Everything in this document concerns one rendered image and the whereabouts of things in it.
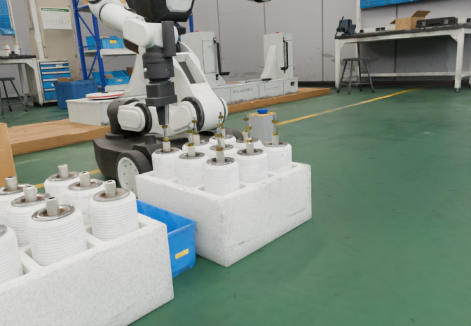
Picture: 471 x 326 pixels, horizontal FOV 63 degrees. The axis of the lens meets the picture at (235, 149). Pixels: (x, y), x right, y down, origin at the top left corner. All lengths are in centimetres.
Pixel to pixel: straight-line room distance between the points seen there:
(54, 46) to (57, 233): 677
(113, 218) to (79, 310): 17
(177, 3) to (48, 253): 110
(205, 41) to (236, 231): 299
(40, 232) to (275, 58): 426
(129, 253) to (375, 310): 51
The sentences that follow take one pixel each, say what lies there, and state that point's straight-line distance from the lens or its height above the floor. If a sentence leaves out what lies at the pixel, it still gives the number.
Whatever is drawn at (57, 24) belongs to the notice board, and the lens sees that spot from 753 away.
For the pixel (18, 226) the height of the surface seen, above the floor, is 21.
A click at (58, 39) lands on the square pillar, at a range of 751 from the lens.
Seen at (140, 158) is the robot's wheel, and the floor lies 18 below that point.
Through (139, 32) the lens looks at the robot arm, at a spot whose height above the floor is 60.
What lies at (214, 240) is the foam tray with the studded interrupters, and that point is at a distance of 101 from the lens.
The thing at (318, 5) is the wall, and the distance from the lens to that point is 683.
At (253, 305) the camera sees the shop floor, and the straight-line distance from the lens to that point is 89.
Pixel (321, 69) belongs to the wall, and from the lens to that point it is 677.
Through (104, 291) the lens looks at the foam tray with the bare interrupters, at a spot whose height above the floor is 10.
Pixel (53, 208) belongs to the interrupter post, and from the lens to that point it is 80.
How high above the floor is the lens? 51
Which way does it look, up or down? 13 degrees down
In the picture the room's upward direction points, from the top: 3 degrees counter-clockwise
